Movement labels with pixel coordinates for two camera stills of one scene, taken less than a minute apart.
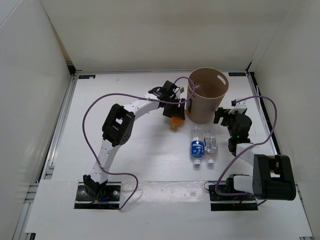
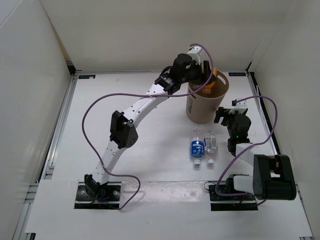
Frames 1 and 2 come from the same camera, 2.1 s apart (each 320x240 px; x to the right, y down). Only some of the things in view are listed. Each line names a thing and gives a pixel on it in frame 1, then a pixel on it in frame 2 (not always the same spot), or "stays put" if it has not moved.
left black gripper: x=176 y=112 → x=201 y=77
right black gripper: x=223 y=113 stays put
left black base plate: x=109 y=197 stays put
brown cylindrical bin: x=210 y=86 stays put
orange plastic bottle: x=176 y=123 → x=207 y=87
